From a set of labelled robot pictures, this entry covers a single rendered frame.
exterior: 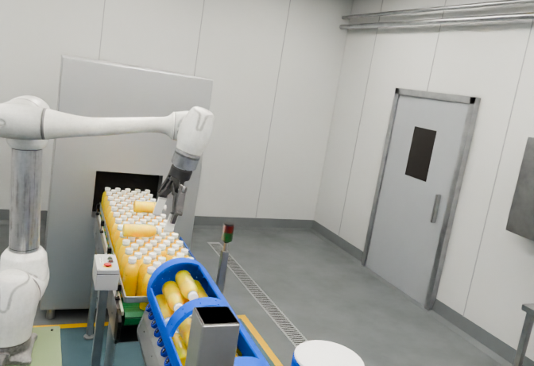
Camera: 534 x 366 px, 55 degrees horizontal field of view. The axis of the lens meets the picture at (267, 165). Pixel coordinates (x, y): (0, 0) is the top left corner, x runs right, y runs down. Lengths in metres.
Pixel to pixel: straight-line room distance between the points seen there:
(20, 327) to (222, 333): 1.18
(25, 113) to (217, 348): 1.13
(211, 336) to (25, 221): 1.29
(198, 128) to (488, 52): 4.07
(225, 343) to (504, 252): 4.38
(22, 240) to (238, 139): 5.09
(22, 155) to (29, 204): 0.18
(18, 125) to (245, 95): 5.26
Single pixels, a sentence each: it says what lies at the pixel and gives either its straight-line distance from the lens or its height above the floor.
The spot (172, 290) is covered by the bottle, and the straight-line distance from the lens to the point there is 2.22.
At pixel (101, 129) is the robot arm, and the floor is 1.82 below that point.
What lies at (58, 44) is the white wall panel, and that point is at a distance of 6.32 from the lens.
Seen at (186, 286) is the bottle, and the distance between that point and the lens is 2.17.
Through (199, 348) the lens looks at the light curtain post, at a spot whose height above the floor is 1.66.
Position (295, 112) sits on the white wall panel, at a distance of 7.12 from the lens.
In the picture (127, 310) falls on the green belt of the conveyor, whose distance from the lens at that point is 2.59.
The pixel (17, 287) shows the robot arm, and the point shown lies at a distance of 1.86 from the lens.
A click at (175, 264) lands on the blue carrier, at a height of 1.22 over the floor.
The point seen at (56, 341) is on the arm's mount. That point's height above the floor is 1.04.
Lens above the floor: 2.06
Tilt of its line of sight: 9 degrees down
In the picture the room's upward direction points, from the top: 9 degrees clockwise
